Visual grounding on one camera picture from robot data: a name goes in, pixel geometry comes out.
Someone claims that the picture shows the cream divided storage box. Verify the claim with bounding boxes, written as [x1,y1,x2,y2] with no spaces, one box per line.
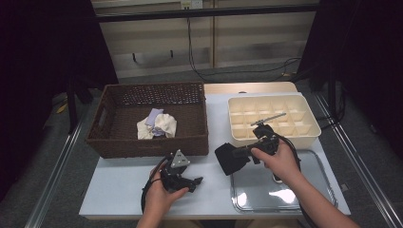
[227,93,322,150]

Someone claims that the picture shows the person's left hand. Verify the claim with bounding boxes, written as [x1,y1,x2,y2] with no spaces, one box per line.
[143,165,190,220]

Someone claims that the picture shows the black wall cable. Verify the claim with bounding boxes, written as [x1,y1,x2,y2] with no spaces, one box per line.
[186,17,302,82]

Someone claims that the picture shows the black curtain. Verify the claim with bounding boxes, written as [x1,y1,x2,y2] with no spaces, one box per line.
[297,0,403,160]

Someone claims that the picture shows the metal floor rail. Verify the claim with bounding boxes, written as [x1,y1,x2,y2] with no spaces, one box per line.
[313,91,403,228]
[24,117,86,228]

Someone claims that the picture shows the person's right hand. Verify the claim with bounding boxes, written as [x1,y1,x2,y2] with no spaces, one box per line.
[251,140,307,190]

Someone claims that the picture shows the person's beige trousers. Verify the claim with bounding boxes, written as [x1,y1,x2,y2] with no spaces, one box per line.
[170,218,302,228]

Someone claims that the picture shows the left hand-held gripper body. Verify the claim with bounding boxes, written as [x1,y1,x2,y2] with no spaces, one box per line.
[160,149,192,194]

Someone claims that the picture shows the black metal stand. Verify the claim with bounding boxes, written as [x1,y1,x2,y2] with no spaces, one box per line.
[66,63,96,135]

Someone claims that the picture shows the hand-held gripper cable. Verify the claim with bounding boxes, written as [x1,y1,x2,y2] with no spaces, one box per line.
[141,156,170,213]
[274,132,317,228]

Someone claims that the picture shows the black sock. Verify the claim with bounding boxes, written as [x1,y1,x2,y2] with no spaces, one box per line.
[214,142,252,177]

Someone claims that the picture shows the cream sock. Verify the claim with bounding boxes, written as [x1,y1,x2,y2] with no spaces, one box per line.
[136,118,155,141]
[153,113,178,139]

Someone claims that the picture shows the clear plastic lid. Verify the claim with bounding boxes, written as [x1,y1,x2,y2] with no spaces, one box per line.
[230,149,338,213]

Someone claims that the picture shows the left hand-held gripper cable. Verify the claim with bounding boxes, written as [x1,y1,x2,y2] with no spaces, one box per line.
[141,156,170,213]

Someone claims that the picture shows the black horizontal bar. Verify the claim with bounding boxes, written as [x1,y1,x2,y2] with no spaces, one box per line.
[94,4,319,23]

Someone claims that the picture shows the brown wicker basket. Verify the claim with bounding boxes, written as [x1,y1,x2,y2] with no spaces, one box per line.
[85,81,210,160]

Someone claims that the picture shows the right hand-held gripper cable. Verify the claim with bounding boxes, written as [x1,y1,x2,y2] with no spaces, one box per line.
[274,132,317,228]

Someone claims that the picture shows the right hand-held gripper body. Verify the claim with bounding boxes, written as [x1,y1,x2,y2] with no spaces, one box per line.
[250,112,287,165]

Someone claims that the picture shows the white wall socket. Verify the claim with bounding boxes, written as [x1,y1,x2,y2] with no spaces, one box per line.
[180,0,203,10]

